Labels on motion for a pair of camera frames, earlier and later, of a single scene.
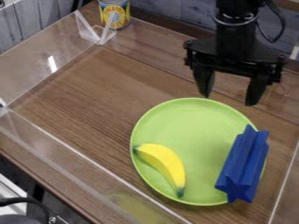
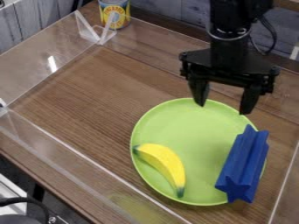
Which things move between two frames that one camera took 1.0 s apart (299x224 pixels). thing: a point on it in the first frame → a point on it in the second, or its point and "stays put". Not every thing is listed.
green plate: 197,129 stays put
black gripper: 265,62 → 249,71
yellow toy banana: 166,163 stays put
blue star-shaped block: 240,173 stays put
